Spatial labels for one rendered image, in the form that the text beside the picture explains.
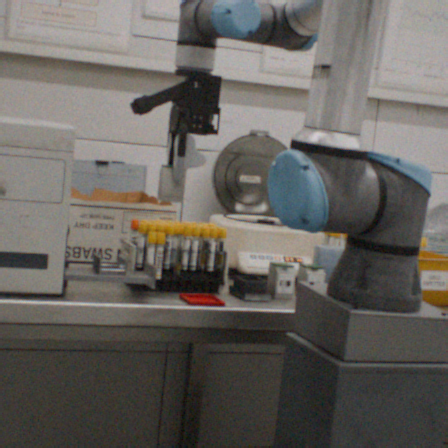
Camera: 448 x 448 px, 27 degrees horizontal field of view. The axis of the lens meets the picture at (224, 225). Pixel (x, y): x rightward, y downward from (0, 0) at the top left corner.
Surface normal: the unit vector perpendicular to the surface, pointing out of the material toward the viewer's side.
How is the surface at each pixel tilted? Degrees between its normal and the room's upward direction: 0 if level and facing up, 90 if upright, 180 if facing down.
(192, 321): 90
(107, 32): 95
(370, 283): 73
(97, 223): 91
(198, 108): 90
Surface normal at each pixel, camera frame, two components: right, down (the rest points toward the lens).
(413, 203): 0.51, 0.19
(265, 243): 0.19, 0.12
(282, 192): -0.86, 0.07
